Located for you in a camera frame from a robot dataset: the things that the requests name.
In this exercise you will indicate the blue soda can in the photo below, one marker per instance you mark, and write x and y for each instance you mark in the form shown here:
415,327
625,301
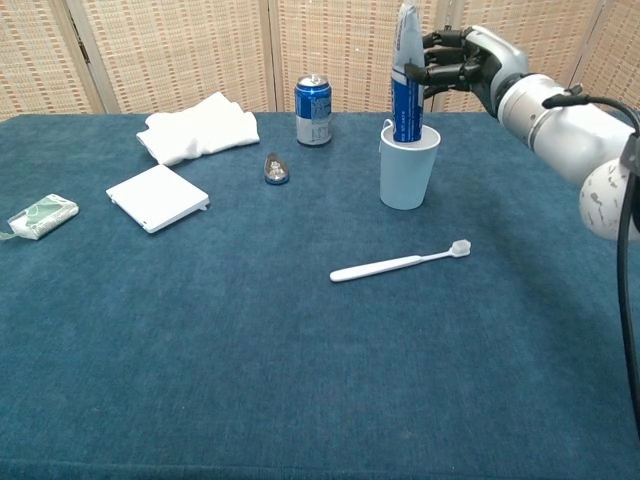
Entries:
312,112

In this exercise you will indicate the blue white toothpaste tube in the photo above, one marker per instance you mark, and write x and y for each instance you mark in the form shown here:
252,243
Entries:
406,110

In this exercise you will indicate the green white tissue packet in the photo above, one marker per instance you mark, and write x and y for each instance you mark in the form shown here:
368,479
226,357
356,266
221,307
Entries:
45,217

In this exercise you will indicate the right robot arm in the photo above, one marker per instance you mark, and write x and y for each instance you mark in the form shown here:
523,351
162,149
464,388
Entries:
570,130

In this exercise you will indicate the bamboo folding screen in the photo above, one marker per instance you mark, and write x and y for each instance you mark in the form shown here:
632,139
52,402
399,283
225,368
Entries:
175,50

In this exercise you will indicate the white toothbrush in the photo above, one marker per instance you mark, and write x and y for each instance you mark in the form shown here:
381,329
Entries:
375,269

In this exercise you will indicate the white plastic cup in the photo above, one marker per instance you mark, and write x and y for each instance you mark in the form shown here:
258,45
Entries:
405,175

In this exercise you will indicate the blue table cloth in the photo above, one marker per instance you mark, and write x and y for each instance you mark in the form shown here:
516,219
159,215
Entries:
250,350

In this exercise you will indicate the white flat square box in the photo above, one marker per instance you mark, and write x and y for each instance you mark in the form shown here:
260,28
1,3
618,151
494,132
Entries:
155,197

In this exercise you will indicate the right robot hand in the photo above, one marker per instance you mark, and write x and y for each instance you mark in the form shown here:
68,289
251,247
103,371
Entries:
492,55

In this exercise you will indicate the small silver clear trinket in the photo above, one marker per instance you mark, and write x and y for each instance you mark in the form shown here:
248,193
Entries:
276,170

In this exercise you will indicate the white folded towel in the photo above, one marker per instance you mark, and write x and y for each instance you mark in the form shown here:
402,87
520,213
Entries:
200,130

